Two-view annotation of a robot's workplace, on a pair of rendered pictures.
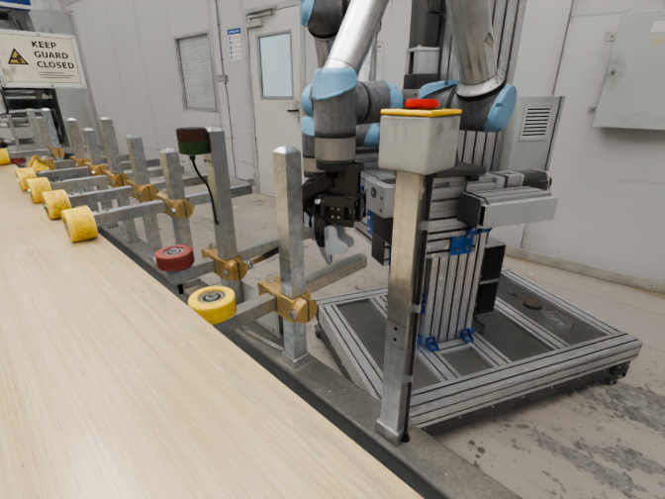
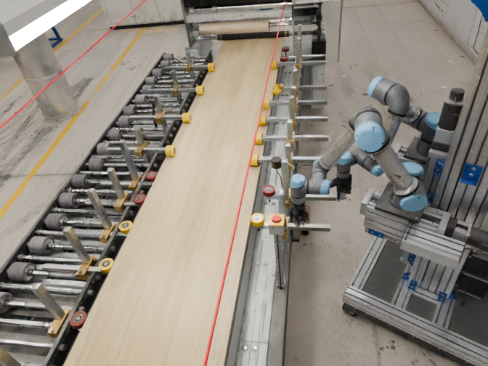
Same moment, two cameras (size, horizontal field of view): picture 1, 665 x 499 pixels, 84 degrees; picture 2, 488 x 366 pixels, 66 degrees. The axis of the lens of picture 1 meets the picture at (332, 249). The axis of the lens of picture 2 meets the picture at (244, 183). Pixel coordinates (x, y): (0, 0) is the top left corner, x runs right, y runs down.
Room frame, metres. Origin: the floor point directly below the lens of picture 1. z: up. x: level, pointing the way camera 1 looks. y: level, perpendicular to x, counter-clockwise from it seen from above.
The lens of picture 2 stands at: (-0.25, -1.05, 2.48)
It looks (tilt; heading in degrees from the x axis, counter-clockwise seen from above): 41 degrees down; 59
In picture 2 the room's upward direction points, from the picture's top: 8 degrees counter-clockwise
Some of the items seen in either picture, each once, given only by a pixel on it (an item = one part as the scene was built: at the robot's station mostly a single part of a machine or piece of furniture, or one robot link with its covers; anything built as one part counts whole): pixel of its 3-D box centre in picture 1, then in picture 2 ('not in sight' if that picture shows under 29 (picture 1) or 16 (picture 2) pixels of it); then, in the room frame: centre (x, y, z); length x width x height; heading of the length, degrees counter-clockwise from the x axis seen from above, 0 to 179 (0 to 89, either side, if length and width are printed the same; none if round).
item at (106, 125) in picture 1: (120, 185); (292, 124); (1.36, 0.79, 0.93); 0.03 x 0.03 x 0.48; 45
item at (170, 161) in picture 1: (182, 233); (288, 172); (1.01, 0.43, 0.87); 0.03 x 0.03 x 0.48; 45
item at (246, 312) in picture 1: (298, 290); (291, 226); (0.71, 0.08, 0.84); 0.43 x 0.03 x 0.04; 135
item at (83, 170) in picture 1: (98, 168); (295, 102); (1.57, 0.99, 0.95); 0.50 x 0.04 x 0.04; 135
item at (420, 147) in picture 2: not in sight; (430, 143); (1.62, -0.14, 1.09); 0.15 x 0.15 x 0.10
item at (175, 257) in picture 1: (177, 271); (269, 194); (0.78, 0.36, 0.85); 0.08 x 0.08 x 0.11
